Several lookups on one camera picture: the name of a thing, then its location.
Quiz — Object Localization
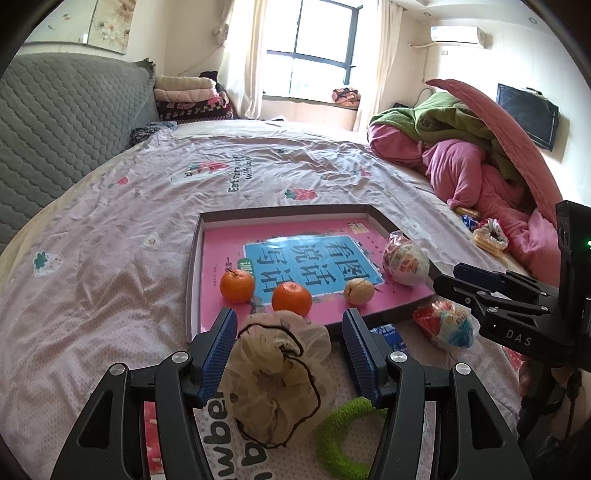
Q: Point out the green fuzzy scrunchie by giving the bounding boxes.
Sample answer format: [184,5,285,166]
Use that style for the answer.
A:
[316,397,391,480]

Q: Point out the cream folded blanket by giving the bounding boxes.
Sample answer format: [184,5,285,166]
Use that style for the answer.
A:
[154,75,218,92]

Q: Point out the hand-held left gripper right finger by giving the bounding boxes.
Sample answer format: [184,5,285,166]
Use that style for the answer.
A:
[342,307,532,480]

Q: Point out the pink book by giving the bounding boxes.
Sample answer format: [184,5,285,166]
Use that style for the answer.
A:
[196,217,432,330]

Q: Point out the open biscuit packet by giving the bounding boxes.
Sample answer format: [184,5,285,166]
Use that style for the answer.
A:
[473,218,509,261]

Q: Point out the white air conditioner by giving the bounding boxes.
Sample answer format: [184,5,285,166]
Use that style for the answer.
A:
[430,25,488,49]

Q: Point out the black cloth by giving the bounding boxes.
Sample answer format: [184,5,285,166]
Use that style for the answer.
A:
[198,71,227,93]

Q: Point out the person's right hand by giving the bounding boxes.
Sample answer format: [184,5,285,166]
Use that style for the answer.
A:
[518,360,536,398]

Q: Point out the blue white round snack packet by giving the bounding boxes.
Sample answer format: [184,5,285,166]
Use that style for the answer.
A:
[412,296,476,352]

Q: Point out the red white round snack packet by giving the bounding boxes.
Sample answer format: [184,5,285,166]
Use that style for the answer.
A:
[382,231,431,288]

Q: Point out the pink folded blanket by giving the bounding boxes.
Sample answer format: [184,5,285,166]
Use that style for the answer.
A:
[154,88,227,104]

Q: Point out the walnut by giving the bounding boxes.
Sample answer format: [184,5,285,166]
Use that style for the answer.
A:
[344,278,375,305]

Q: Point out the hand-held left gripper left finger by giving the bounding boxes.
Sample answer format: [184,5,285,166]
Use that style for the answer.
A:
[51,307,238,480]

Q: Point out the pink clothing pile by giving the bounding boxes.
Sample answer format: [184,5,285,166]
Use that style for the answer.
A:
[367,124,561,278]

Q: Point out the black television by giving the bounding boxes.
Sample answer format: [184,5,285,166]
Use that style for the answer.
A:
[496,83,561,151]

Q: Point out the white window bench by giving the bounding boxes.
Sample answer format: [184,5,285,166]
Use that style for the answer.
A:
[259,95,365,132]

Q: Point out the floral wall painting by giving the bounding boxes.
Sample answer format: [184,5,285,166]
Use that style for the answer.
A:
[23,0,139,56]

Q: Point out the orange mandarin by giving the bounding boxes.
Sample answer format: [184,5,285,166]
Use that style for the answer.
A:
[219,269,256,304]
[271,281,313,318]

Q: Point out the strawberry printed bedsheet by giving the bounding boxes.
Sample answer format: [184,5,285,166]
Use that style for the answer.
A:
[0,120,555,480]

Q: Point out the window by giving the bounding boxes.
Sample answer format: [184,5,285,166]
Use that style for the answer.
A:
[265,0,361,100]

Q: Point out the shallow grey cardboard box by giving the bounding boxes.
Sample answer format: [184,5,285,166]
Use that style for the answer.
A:
[185,203,437,344]

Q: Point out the dark checked folded blanket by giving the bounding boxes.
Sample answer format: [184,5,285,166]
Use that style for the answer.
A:
[156,98,236,124]

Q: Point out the grey quilted headboard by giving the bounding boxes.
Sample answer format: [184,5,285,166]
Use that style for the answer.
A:
[0,52,160,254]

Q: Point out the pink quilted blanket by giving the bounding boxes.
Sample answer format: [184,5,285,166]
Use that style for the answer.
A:
[425,78,578,227]

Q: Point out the beige mesh drawstring bag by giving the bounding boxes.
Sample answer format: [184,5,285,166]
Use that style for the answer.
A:
[222,310,337,448]

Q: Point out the dark blue cloth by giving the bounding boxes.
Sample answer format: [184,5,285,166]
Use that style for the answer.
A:
[130,121,178,145]

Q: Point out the green jacket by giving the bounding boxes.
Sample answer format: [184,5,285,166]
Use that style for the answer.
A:
[369,92,527,183]

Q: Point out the folded patterned cloth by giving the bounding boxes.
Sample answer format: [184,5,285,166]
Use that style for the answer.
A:
[331,87,362,109]

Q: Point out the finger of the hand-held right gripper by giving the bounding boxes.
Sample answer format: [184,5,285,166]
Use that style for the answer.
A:
[433,274,498,319]
[455,262,555,298]

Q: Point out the cream curtain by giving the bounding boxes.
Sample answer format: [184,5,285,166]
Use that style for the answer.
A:
[217,0,303,121]
[353,0,432,132]

